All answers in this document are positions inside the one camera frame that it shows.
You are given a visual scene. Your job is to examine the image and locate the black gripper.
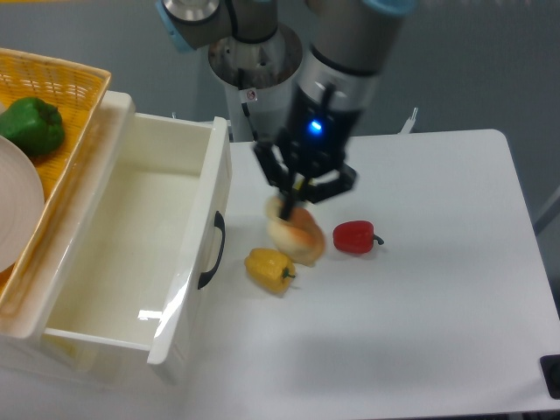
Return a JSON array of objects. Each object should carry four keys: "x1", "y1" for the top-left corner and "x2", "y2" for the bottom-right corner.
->
[{"x1": 254, "y1": 83, "x2": 359, "y2": 221}]

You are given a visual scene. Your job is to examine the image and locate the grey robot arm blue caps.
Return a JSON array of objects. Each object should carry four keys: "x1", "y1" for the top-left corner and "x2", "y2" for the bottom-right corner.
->
[{"x1": 156, "y1": 1, "x2": 416, "y2": 219}]

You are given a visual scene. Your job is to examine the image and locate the upper white drawer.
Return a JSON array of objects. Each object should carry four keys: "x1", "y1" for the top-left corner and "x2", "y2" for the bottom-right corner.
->
[{"x1": 42, "y1": 114, "x2": 231, "y2": 384}]

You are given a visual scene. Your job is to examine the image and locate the red bell pepper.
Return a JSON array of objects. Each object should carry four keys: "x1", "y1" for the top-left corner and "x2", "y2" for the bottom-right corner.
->
[{"x1": 332, "y1": 220, "x2": 384, "y2": 255}]

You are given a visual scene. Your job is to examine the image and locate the yellow bell pepper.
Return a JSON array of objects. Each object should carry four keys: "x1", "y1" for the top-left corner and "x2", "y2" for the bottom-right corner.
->
[{"x1": 244, "y1": 248, "x2": 297, "y2": 294}]

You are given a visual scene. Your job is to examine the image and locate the yellow woven basket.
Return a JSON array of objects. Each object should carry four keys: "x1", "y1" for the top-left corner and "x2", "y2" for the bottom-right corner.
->
[{"x1": 0, "y1": 47, "x2": 112, "y2": 320}]

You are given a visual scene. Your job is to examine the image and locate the green bell pepper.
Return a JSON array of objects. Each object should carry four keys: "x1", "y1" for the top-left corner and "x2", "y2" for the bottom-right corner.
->
[{"x1": 1, "y1": 97, "x2": 66, "y2": 158}]

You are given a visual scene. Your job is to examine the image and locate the white plate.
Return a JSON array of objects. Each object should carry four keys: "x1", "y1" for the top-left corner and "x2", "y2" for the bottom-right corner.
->
[{"x1": 0, "y1": 137, "x2": 45, "y2": 271}]

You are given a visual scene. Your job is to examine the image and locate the black object at table edge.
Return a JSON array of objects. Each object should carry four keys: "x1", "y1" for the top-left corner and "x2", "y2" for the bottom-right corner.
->
[{"x1": 540, "y1": 354, "x2": 560, "y2": 400}]

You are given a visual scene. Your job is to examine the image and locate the black drawer handle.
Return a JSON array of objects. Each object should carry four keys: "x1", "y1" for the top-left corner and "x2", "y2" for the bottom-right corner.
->
[{"x1": 198, "y1": 211, "x2": 226, "y2": 290}]

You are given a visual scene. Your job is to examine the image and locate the black cable on pedestal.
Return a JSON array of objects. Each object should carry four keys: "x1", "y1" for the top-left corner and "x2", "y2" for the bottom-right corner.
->
[{"x1": 237, "y1": 68, "x2": 262, "y2": 142}]

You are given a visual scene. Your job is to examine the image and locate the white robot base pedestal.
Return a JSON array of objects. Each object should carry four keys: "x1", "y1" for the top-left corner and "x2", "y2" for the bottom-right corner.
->
[{"x1": 208, "y1": 23, "x2": 303, "y2": 142}]

